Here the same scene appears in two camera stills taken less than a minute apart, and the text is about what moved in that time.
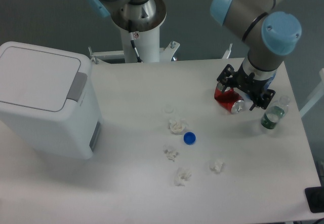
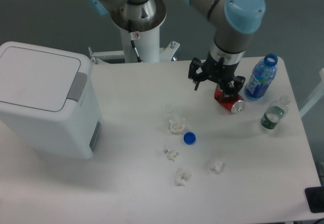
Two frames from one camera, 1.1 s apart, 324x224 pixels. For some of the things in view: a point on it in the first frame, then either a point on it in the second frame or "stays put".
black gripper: x=256 y=88 → x=223 y=75
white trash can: x=48 y=100 stays put
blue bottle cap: x=190 y=138 stays put
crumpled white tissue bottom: x=181 y=176 stays put
